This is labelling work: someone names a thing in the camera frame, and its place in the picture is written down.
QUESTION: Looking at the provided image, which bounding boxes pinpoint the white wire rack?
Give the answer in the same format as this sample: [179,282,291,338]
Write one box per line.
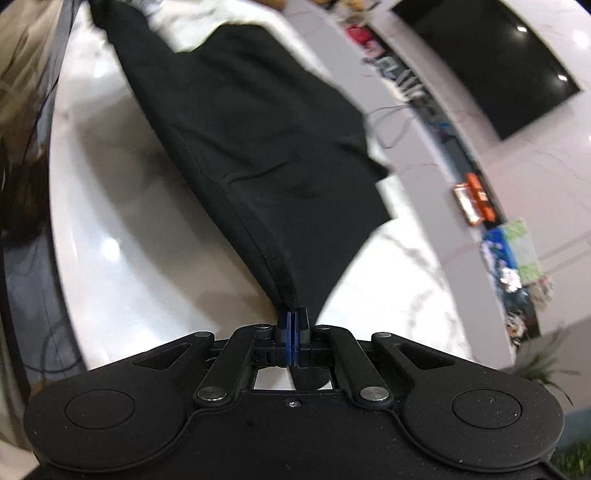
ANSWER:
[392,69,431,100]

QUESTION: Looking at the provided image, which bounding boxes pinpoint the black cable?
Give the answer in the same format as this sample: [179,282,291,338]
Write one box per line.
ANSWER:
[368,102,417,149]

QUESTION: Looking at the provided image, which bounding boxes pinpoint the black television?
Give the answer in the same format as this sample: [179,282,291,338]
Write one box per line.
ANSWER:
[390,0,583,141]

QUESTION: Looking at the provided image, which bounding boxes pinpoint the black shorts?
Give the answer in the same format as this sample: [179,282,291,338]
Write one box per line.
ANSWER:
[88,0,393,324]

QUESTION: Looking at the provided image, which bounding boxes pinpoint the orange desk calculator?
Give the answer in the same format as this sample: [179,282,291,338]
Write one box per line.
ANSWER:
[452,172,498,227]

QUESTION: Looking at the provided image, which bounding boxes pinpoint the pink box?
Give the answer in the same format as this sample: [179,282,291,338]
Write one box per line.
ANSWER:
[346,25,385,51]

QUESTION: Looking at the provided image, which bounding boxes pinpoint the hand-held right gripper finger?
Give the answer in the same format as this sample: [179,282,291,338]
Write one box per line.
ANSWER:
[292,308,455,409]
[131,310,293,408]

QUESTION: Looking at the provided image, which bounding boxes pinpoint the colourful box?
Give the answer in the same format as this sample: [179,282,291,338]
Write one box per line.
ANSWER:
[480,218,544,289]

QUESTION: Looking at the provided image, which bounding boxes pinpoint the green potted plant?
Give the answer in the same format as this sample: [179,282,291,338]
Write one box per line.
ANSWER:
[508,323,591,409]

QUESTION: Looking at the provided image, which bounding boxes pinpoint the grey low cabinet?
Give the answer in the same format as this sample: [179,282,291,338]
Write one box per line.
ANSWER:
[286,0,591,370]

